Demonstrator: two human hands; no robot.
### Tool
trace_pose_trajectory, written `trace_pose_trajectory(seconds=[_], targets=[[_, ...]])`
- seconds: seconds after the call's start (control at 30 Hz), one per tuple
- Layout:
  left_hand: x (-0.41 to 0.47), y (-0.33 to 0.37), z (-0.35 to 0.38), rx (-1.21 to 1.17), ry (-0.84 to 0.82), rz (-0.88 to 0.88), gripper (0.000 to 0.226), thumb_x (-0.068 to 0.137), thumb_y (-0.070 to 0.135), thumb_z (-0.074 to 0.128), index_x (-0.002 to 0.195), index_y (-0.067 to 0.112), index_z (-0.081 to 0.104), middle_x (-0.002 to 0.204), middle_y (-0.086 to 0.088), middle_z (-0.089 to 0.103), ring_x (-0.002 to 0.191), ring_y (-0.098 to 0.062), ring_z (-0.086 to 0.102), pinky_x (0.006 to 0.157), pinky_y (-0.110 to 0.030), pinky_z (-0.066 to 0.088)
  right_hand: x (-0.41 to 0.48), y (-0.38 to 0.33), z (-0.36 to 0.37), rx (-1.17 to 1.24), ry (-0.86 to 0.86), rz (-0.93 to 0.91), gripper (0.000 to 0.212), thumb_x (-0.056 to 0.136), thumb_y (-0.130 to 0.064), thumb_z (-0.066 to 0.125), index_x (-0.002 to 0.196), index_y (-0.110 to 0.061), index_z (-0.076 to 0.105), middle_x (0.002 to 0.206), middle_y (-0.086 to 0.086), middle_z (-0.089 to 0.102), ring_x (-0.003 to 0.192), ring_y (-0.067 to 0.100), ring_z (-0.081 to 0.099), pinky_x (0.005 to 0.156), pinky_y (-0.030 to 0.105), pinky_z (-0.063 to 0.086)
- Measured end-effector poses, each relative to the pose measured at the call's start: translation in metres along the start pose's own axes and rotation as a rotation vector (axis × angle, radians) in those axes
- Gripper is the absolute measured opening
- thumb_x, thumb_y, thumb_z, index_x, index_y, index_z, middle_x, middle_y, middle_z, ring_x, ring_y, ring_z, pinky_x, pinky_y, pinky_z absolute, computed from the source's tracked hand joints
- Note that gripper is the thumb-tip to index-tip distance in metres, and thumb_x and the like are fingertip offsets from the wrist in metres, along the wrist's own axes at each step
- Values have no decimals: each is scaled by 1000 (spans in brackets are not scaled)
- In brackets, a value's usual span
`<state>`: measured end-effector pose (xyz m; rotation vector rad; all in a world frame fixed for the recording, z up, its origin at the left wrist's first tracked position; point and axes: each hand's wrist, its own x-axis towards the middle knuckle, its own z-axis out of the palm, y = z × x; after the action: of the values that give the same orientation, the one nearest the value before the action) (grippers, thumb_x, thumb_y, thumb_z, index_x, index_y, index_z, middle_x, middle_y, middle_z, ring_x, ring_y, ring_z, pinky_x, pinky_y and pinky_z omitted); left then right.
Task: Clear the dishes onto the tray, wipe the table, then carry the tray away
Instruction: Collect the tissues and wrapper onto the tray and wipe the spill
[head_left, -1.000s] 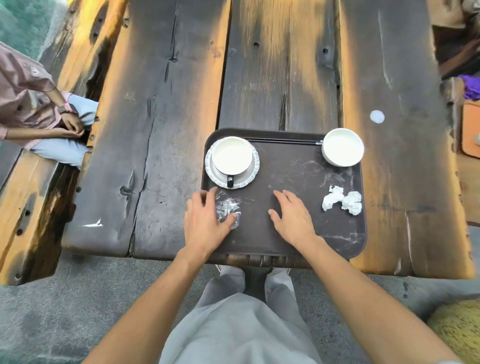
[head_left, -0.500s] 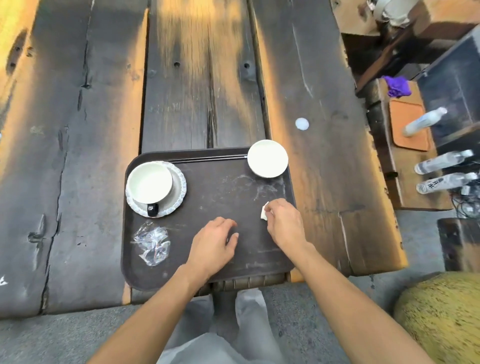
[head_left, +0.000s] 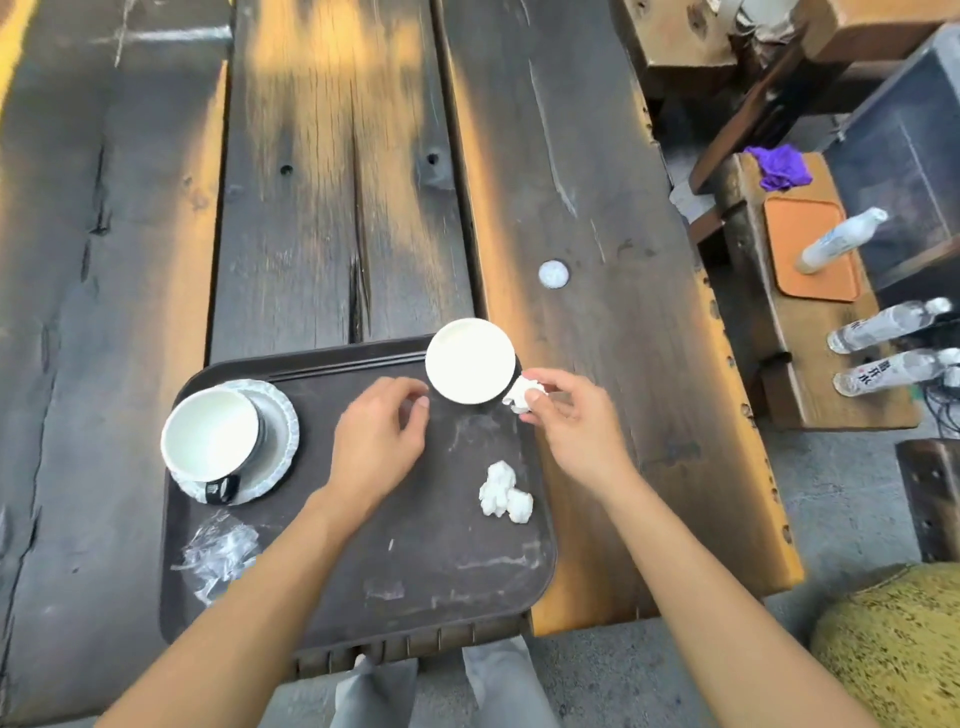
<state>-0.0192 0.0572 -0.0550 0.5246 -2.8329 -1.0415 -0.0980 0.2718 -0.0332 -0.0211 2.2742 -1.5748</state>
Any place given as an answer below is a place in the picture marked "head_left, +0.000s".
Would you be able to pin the person's right hand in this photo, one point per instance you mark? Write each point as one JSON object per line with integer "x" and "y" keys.
{"x": 585, "y": 435}

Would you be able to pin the person's left hand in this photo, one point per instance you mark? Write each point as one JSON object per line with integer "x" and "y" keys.
{"x": 371, "y": 442}

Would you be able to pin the person's right thumb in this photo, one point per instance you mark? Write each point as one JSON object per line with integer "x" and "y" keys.
{"x": 538, "y": 420}

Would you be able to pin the person's left thumb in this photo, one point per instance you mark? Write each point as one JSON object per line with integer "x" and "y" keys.
{"x": 417, "y": 424}

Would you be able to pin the person's left forearm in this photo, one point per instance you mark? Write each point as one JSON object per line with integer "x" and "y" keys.
{"x": 247, "y": 607}

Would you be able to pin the person's right forearm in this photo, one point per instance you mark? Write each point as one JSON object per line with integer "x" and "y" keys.
{"x": 720, "y": 600}

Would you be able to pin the large crumpled white tissue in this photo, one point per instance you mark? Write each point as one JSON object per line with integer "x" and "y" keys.
{"x": 497, "y": 487}

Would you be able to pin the round white plate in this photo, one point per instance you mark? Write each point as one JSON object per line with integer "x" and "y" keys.
{"x": 471, "y": 361}

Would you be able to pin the small crumpled white tissue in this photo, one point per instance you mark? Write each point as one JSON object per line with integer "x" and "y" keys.
{"x": 520, "y": 506}

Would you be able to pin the dark brown serving tray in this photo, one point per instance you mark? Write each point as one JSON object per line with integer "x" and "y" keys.
{"x": 420, "y": 540}

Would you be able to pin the white wavy-rim saucer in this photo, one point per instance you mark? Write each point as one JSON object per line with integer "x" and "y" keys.
{"x": 281, "y": 427}

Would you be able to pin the white round cap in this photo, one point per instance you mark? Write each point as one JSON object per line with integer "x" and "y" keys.
{"x": 553, "y": 274}

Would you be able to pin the crumpled clear plastic wrapper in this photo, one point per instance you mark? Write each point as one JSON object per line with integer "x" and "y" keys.
{"x": 217, "y": 555}

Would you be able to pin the person's grey trousers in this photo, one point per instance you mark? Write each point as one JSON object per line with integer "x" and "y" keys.
{"x": 510, "y": 690}

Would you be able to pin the wooden bench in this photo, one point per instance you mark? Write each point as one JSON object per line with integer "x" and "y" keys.
{"x": 810, "y": 360}

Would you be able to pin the orange rectangular tray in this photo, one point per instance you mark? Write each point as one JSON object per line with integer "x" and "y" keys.
{"x": 795, "y": 236}

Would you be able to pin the white plastic bottle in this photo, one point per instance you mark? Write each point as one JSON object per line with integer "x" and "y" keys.
{"x": 840, "y": 240}

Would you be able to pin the purple cloth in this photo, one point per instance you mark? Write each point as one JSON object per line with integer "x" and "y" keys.
{"x": 784, "y": 166}

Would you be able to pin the clear water bottle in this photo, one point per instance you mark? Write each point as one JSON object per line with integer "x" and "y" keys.
{"x": 885, "y": 324}
{"x": 892, "y": 371}

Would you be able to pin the dark wooden stool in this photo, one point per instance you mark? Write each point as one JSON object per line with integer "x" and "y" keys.
{"x": 930, "y": 495}

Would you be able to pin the wooden block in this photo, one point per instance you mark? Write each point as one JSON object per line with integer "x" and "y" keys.
{"x": 675, "y": 37}

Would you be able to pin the yellow woven cushion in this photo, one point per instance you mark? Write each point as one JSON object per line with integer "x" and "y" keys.
{"x": 892, "y": 652}

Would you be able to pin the dark grey box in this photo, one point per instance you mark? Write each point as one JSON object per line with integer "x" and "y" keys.
{"x": 900, "y": 150}

